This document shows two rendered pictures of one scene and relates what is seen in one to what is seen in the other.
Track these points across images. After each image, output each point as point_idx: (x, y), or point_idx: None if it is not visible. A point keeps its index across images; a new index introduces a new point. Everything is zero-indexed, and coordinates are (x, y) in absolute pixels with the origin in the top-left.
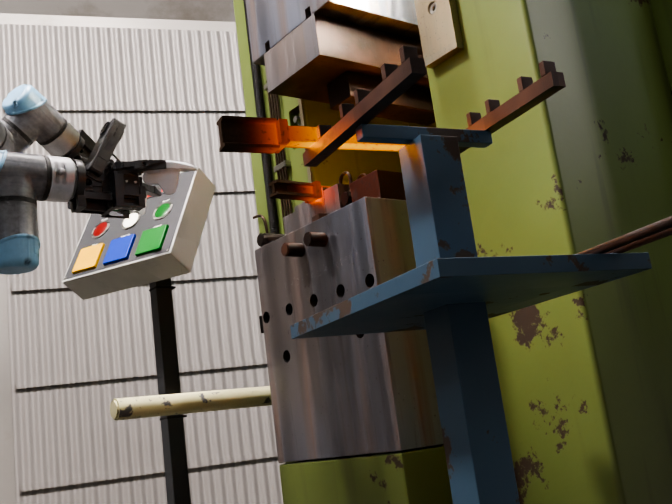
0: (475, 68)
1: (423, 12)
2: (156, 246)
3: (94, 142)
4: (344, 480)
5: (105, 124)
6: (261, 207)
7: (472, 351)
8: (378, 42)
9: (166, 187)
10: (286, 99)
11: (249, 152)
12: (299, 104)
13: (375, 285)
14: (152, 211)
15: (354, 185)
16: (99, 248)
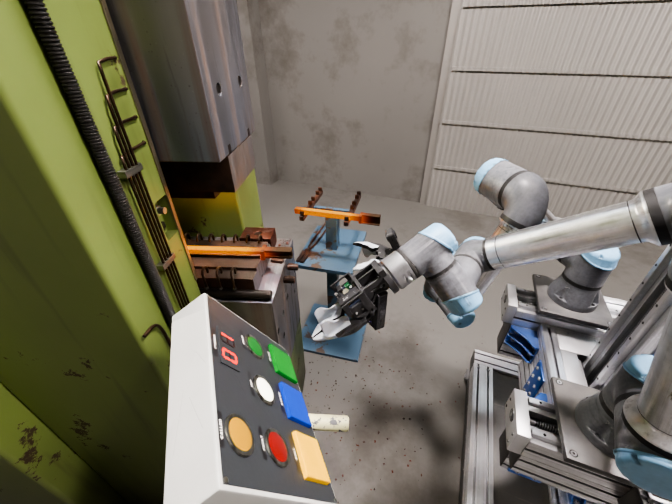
0: None
1: None
2: (289, 357)
3: (359, 271)
4: (295, 347)
5: (394, 232)
6: (142, 320)
7: None
8: None
9: (367, 254)
10: (148, 189)
11: (369, 224)
12: (168, 194)
13: (295, 270)
14: (254, 359)
15: (271, 239)
16: (301, 434)
